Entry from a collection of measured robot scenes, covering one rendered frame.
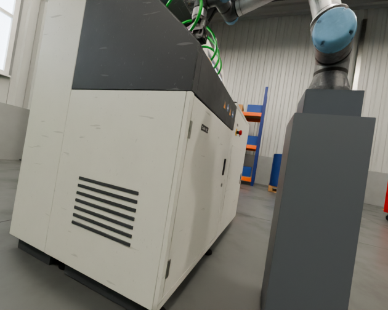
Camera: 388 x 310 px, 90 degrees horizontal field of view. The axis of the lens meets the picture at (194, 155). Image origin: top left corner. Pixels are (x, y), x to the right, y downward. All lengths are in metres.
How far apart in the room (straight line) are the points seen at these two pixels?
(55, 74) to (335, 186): 1.24
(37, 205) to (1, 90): 3.86
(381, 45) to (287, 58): 2.67
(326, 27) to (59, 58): 1.08
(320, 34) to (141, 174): 0.76
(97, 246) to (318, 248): 0.79
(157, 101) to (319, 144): 0.58
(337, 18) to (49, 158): 1.21
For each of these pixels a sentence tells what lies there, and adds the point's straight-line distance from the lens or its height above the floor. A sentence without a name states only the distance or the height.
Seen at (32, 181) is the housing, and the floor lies 0.35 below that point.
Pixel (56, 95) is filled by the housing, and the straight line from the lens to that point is 1.11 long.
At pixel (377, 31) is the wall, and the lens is 9.19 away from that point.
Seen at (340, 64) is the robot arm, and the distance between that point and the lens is 0.97.
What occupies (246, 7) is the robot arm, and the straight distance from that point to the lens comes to 1.28.
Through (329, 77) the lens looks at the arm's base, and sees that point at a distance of 0.93.
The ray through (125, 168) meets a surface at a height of 0.50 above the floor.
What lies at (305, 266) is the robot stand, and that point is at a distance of 0.85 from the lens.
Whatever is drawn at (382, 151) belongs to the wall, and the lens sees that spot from 8.13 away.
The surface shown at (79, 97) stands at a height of 0.76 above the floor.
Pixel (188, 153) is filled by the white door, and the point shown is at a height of 0.59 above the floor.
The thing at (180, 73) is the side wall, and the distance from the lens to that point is 0.69.
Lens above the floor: 0.58
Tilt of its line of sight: 1 degrees up
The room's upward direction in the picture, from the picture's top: 9 degrees clockwise
